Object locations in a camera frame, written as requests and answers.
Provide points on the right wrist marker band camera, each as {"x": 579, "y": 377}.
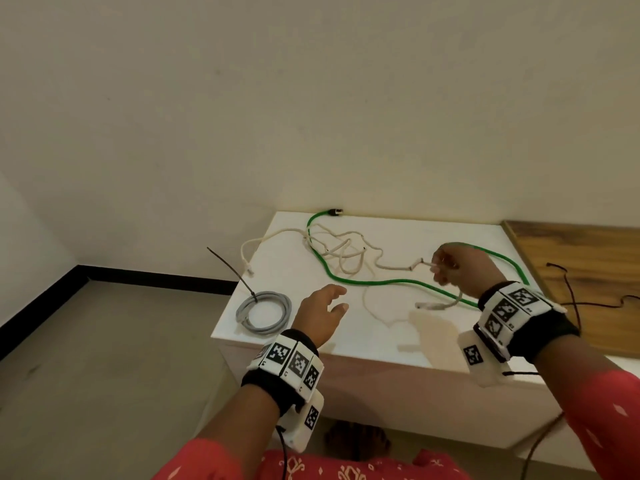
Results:
{"x": 515, "y": 314}

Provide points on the person's left hand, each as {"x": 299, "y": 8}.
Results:
{"x": 312, "y": 314}

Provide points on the person's left thumb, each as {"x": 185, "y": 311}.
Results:
{"x": 338, "y": 310}

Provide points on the wrist marker band camera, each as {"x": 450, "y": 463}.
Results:
{"x": 290, "y": 367}
{"x": 515, "y": 314}

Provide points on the person's right fingers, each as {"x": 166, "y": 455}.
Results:
{"x": 442, "y": 267}

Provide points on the person's right hand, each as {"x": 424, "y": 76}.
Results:
{"x": 470, "y": 269}

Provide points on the person's red patterned garment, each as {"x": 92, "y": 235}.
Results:
{"x": 607, "y": 424}

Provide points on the person's left forearm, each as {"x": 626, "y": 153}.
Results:
{"x": 240, "y": 424}

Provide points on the left wrist marker band camera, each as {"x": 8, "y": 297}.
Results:
{"x": 290, "y": 367}

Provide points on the person's right forearm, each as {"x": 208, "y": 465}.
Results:
{"x": 575, "y": 362}

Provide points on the black baseboard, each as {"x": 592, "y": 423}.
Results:
{"x": 125, "y": 279}

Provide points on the white box table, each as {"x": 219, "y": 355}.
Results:
{"x": 380, "y": 394}

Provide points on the brown wooden board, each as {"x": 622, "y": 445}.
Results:
{"x": 585, "y": 274}

